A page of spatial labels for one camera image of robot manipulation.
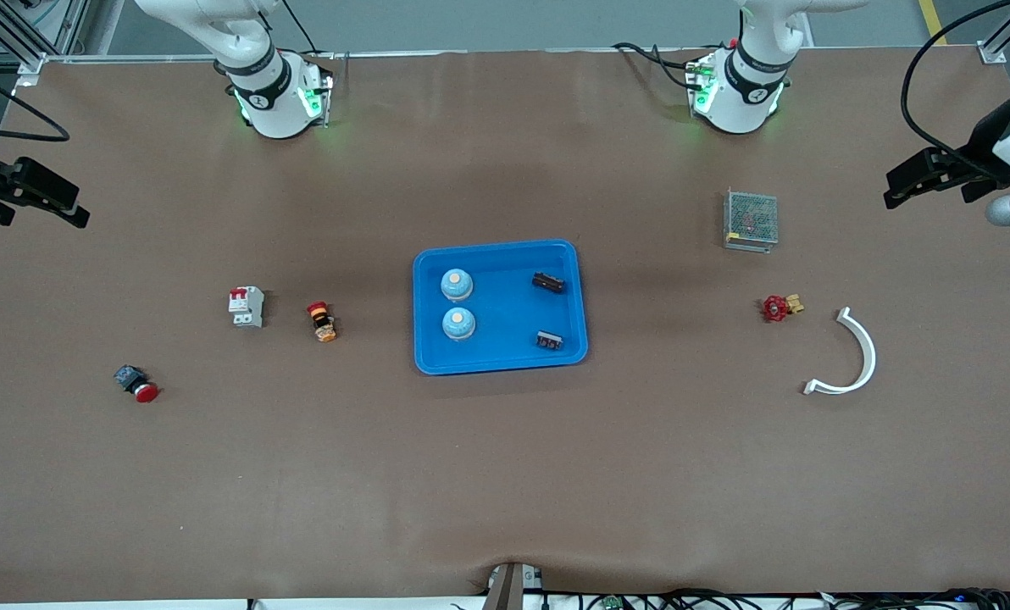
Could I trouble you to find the metal mesh power supply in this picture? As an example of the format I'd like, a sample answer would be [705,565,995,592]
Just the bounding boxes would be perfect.
[722,188,780,254]

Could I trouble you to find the red handwheel brass valve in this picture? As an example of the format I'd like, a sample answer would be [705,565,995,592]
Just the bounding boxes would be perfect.
[762,293,807,324]

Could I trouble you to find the red orange emergency stop switch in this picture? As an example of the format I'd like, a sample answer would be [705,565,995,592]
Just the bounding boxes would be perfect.
[306,301,339,344]

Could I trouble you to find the red push button black base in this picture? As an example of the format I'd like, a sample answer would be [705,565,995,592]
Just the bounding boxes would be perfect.
[113,364,162,404]

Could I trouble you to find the white circuit breaker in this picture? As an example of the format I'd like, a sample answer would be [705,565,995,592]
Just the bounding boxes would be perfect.
[227,286,266,329]

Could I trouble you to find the black left base cables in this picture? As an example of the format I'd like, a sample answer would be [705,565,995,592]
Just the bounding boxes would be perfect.
[613,38,730,92]

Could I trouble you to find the metal table clamp bracket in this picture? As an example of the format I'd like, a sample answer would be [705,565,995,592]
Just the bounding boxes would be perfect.
[481,562,544,610]

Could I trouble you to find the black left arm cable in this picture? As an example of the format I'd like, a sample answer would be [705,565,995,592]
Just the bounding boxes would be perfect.
[901,0,1010,166]

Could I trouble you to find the blue plastic tray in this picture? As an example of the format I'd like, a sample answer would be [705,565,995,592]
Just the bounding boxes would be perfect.
[412,239,590,376]

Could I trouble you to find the black right base cable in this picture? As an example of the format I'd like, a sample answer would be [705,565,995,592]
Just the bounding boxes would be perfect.
[280,0,328,56]

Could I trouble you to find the white curved plastic piece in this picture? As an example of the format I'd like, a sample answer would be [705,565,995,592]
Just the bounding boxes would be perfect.
[802,307,879,397]

